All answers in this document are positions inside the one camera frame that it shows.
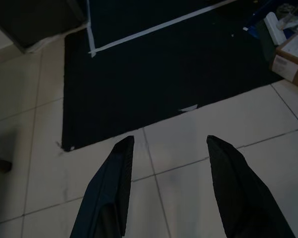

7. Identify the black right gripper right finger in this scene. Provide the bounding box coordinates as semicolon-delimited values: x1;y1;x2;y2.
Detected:
206;135;297;238

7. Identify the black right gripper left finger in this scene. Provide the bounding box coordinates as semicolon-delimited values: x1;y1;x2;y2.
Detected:
71;135;135;238

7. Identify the torn white tape piece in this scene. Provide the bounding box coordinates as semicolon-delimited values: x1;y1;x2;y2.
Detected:
178;104;198;113

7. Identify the black floor mat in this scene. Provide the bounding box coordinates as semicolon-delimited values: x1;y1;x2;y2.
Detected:
61;0;285;151

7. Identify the brown cardboard box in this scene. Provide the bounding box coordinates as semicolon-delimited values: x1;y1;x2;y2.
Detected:
269;33;298;85

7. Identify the white tape strip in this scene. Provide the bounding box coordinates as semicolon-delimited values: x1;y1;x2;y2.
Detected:
85;0;97;58
88;0;237;56

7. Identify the white plastic container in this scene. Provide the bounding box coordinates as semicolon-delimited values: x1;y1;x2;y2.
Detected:
263;11;287;46

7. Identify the crumpled pale cloth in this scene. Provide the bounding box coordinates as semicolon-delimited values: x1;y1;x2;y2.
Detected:
275;4;298;32

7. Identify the dark cabinet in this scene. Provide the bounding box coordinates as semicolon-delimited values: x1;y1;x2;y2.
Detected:
0;0;90;53

